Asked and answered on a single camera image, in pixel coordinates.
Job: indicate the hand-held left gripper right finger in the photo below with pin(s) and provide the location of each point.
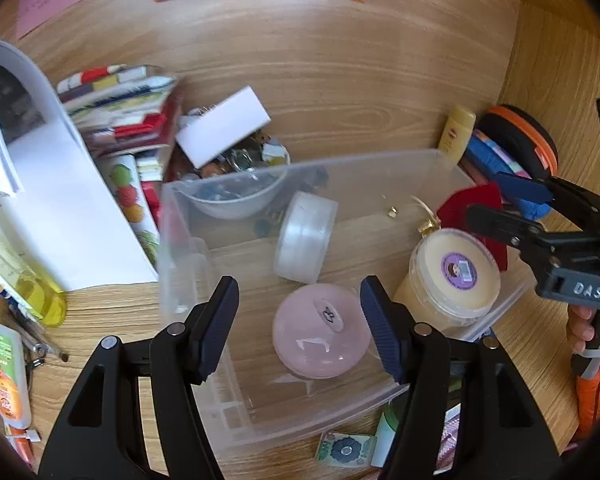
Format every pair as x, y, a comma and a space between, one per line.
382, 335

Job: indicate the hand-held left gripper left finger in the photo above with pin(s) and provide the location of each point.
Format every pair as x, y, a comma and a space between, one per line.
215, 332

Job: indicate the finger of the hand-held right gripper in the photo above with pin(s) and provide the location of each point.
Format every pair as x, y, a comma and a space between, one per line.
522, 189
500, 222

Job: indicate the pink round case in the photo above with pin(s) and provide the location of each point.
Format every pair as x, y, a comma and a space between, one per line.
310, 345

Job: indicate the clear plastic storage box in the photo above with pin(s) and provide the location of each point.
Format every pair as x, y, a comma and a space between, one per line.
180, 240

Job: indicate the wooden desktop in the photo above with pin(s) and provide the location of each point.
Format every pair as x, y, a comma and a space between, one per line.
355, 125

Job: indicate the person's right hand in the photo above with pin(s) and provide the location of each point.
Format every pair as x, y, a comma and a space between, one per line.
581, 332

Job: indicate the red cloth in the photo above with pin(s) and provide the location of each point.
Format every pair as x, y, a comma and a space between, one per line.
455, 205

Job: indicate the blue patchwork pencil case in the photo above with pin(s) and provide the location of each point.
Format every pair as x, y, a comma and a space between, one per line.
485, 157

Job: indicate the black orange zip case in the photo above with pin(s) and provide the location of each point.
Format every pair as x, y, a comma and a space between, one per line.
510, 125

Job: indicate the gold ornament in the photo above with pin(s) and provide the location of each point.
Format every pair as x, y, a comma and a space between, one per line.
428, 220

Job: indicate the yellow lidded tub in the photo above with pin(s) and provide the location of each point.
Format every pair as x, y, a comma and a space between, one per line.
440, 270

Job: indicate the yellow lotion bottle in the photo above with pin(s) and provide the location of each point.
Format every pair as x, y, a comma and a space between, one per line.
455, 135

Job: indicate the green white packet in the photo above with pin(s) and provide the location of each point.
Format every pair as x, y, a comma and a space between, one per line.
387, 430

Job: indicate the small gold clip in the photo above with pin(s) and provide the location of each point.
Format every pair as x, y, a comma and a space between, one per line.
392, 211

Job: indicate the blue flower card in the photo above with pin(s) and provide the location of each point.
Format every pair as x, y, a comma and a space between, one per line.
347, 450

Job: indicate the clear round container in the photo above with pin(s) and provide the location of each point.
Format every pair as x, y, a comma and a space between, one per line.
305, 240

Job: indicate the pink packet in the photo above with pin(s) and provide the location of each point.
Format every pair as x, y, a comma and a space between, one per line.
450, 440

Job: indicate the white bowl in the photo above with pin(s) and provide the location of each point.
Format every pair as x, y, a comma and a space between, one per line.
230, 205

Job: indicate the fruit print book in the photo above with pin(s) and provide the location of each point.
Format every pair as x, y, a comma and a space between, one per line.
130, 200

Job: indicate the bundle of pens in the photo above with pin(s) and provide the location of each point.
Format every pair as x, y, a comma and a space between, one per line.
40, 342

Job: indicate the pile of small trinkets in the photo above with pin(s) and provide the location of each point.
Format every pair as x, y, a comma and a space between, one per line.
240, 157

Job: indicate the yellow spray bottle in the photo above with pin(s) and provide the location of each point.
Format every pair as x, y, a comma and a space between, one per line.
35, 295

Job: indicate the white cardboard box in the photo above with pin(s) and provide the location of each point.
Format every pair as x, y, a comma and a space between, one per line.
220, 125

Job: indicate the white orange tube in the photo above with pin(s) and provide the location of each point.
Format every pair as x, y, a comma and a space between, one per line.
7, 385

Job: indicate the white paper booklet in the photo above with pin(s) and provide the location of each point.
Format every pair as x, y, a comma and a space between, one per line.
55, 185

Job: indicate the orange highlighter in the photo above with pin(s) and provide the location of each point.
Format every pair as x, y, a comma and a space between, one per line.
22, 447

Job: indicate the stack of books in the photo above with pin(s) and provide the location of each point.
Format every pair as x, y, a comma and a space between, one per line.
115, 105

